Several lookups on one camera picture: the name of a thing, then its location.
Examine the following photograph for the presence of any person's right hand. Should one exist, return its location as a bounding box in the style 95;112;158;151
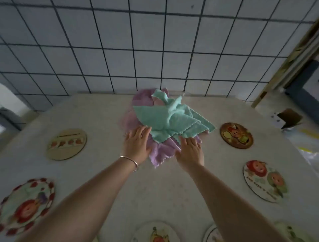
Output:
175;136;205;173

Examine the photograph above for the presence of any person's left hand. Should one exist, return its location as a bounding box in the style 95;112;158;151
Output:
121;126;153;166

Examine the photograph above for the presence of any pile of cloths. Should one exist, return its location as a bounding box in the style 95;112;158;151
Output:
119;87;217;169

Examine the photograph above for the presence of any dark brown round coaster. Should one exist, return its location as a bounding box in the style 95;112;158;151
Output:
219;122;254;150

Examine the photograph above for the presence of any beige round coaster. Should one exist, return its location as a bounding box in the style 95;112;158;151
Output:
47;128;88;161

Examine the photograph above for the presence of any two faces round coaster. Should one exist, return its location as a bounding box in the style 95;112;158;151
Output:
243;160;289;203

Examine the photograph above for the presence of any pink rimmed cartoon coaster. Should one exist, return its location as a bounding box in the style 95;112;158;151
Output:
202;223;225;242

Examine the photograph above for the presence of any white ice cream coaster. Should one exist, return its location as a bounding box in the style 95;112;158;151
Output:
131;220;181;242

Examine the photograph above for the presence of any red bordered round coaster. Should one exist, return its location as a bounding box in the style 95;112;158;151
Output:
0;177;56;236

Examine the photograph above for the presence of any green cartoon coaster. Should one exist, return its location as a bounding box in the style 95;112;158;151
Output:
274;222;312;242

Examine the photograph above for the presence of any person's left forearm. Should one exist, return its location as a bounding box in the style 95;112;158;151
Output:
16;156;139;242

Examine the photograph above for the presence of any person's right forearm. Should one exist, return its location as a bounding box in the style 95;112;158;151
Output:
183;163;283;242

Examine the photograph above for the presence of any brown cardboard box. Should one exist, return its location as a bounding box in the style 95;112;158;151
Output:
276;108;303;130

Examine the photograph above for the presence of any clear plastic bag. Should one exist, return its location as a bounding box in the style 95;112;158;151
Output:
286;124;319;173

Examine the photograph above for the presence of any dark blue panel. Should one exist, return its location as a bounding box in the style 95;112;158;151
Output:
284;60;319;118

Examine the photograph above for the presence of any silver bangle bracelet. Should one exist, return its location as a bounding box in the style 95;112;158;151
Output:
119;156;139;173

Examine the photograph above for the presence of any golden door frame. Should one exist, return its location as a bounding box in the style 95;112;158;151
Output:
250;17;319;109

